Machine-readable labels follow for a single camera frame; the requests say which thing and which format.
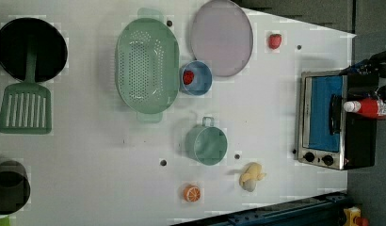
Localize black round frying pan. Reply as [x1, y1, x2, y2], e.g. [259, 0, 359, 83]
[0, 18, 68, 83]

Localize blue metal frame rail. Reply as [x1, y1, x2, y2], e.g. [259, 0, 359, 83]
[173, 192, 353, 226]

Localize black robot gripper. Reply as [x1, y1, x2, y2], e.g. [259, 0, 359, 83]
[340, 51, 386, 102]

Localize dark cylindrical pot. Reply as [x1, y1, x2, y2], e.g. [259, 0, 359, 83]
[0, 160, 31, 215]

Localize green oval colander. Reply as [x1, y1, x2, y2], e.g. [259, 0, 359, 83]
[115, 8, 180, 123]

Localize orange slice toy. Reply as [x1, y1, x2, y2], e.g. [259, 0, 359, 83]
[183, 185, 201, 202]

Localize green slotted spatula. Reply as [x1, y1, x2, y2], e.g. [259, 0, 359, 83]
[0, 50, 52, 135]

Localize silver black toaster oven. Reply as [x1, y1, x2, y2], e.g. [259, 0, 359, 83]
[297, 71, 377, 170]

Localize red plush ketchup bottle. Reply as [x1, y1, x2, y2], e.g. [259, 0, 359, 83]
[343, 98, 386, 120]

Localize green mug with handle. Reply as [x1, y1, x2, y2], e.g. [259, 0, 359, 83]
[185, 117, 228, 166]

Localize yellow red toy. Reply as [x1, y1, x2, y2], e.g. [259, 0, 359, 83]
[344, 206, 369, 226]

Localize red strawberry in cup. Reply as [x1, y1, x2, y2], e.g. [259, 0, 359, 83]
[183, 71, 195, 85]

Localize blue cup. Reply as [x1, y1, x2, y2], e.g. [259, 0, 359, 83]
[180, 60, 213, 96]

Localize green object at corner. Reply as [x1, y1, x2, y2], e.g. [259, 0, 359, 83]
[0, 216, 10, 226]

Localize yellow plush banana toy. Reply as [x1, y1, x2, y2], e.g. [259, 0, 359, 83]
[239, 162, 266, 192]

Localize grey round plate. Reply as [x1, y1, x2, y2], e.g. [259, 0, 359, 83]
[190, 0, 253, 76]

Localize red toy strawberry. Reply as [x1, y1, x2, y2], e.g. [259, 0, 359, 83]
[268, 34, 282, 50]

